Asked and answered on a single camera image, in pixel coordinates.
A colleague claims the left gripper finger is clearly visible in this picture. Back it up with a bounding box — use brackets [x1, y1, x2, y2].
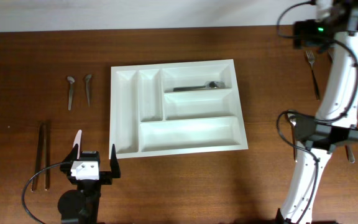
[64, 144, 79, 162]
[109, 144, 121, 179]

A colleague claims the metal fork dark handle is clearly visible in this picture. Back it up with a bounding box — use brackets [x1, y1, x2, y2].
[305, 50, 320, 100]

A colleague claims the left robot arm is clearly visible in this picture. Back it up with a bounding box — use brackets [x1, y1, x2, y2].
[58, 144, 121, 223]

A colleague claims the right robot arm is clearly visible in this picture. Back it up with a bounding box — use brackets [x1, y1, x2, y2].
[275, 1, 358, 223]

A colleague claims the pink plastic knife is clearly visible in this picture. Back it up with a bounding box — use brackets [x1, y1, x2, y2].
[73, 129, 82, 159]

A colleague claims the dark chopstick left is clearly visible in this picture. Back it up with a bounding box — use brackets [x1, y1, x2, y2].
[31, 122, 45, 192]

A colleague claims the dark chopstick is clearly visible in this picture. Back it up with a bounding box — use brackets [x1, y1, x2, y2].
[44, 121, 50, 190]
[31, 122, 45, 192]

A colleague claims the dark chopstick right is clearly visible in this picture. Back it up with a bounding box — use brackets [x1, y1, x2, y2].
[44, 121, 50, 190]

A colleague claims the small metal spoon left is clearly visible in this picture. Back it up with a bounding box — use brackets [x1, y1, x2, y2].
[67, 76, 75, 111]

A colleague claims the small metal spoon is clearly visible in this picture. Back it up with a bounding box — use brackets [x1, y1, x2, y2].
[67, 76, 75, 111]
[85, 74, 93, 106]

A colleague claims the small metal spoon right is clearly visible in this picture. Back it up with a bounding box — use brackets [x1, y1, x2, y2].
[85, 74, 93, 106]

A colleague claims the large metal spoon left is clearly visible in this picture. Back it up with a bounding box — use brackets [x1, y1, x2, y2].
[287, 111, 299, 163]

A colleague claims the large metal spoon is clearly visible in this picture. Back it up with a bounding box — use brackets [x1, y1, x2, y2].
[287, 111, 299, 163]
[345, 145, 356, 164]

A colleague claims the white cutlery tray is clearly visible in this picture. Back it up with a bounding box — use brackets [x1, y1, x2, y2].
[109, 59, 248, 159]

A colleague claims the large metal spoon right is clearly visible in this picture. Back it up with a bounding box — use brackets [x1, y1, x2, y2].
[345, 145, 356, 164]

